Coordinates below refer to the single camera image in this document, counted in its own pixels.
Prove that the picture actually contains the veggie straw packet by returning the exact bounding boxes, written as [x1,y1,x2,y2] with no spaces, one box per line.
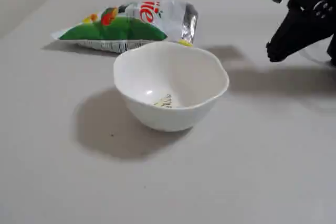
[51,0,199,53]

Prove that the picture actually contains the white cable loop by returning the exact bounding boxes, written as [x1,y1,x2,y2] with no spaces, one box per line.
[299,47,329,63]

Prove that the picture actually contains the white bowl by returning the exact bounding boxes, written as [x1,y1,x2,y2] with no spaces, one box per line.
[113,40,230,132]

